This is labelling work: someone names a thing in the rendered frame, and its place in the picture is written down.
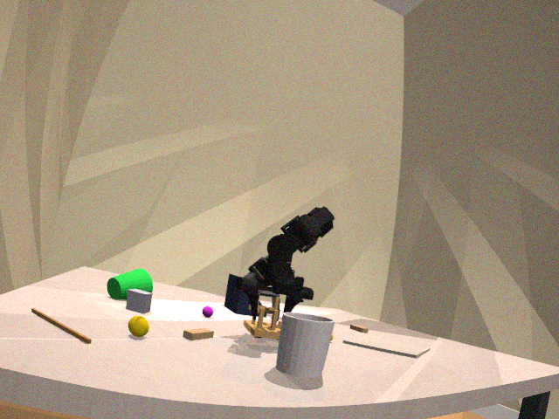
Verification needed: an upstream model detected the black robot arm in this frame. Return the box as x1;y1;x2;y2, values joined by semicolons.
243;206;334;297

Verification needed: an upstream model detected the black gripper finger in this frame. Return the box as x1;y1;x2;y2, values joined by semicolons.
283;296;304;313
243;291;259;320

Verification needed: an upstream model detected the brown thin wooden stick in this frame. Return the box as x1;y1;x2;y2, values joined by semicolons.
31;308;92;344

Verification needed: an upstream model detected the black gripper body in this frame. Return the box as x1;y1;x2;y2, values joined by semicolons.
235;259;314;300

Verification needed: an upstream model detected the grey cylinder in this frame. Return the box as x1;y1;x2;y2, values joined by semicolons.
275;313;335;378

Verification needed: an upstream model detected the green cylinder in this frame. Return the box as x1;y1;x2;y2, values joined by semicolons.
107;269;153;300

